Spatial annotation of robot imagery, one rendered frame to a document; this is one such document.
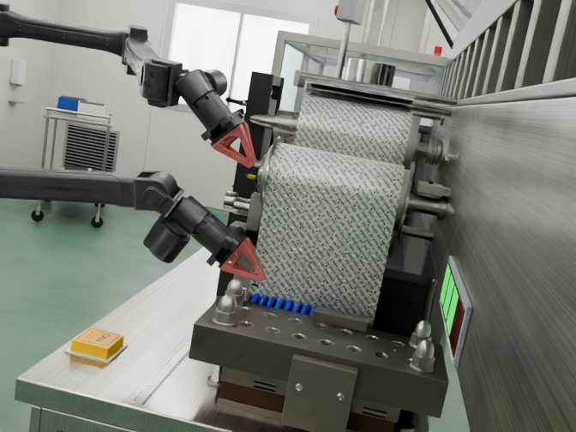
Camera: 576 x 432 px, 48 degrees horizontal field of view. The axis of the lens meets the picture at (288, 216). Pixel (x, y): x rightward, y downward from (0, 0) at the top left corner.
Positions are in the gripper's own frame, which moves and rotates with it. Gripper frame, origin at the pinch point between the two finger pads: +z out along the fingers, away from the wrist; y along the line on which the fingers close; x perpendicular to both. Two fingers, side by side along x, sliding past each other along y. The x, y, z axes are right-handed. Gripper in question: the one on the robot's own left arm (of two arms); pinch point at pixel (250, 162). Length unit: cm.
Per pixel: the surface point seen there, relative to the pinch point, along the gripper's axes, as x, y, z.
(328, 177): 11.0, 4.6, 10.7
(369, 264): 7.5, 5.7, 27.5
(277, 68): 1, -98, -23
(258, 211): -5.1, -1.8, 8.3
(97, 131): -262, -546, -152
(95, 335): -38.2, 16.1, 8.1
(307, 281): -3.5, 6.0, 23.7
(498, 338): 25, 65, 27
